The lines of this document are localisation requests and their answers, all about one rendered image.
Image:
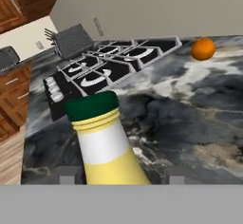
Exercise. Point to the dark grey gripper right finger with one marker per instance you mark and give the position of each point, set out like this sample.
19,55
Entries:
177,179

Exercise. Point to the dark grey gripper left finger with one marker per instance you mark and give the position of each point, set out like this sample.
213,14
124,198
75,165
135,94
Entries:
66,179

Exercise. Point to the yellow bottle with green cap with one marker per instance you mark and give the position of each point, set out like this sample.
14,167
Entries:
106,145

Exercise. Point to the white hob knob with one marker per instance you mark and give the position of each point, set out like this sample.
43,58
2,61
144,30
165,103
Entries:
49,80
54,91
57,97
52,85

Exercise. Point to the brown wooden drawer unit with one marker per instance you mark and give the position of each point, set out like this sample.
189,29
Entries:
14,101

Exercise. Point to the black gas hob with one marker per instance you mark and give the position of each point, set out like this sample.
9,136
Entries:
107,69

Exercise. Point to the orange fruit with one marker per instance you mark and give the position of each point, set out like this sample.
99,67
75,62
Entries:
202,48

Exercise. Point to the dark grey rounded appliance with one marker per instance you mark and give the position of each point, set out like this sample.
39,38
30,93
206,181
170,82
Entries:
8,58

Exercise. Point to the grey wall socket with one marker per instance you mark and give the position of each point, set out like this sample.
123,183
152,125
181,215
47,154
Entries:
98,26
40,45

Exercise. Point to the brown wooden wall cupboards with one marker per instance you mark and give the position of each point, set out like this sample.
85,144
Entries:
28,0

